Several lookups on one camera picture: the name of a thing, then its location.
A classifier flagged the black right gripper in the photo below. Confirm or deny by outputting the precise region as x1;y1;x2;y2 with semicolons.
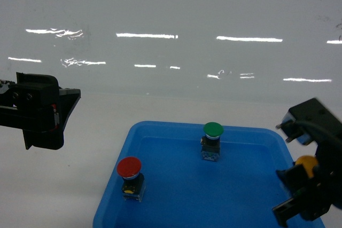
272;141;341;227

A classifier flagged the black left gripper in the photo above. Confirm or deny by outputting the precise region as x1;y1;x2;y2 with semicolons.
1;73;81;150

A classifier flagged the yellow mushroom push button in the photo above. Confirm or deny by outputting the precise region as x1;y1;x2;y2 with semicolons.
294;155;318;178

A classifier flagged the red mushroom push button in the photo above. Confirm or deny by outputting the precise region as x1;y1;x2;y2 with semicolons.
116;156;146;202

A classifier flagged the green mushroom push button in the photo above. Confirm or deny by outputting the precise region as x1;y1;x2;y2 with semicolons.
200;122;224;162

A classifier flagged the blue plastic tray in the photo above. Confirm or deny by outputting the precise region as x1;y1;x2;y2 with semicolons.
93;121;292;227

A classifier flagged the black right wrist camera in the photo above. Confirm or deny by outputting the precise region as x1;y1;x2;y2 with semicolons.
276;98;341;145

